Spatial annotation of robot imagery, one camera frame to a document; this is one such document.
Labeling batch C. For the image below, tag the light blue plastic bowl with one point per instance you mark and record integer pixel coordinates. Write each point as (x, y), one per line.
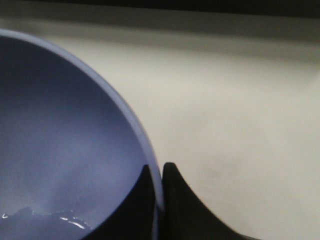
(71, 149)

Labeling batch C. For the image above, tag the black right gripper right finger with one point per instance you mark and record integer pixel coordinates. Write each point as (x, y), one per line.
(186, 217)

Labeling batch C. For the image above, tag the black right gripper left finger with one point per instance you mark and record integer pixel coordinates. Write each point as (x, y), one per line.
(135, 217)

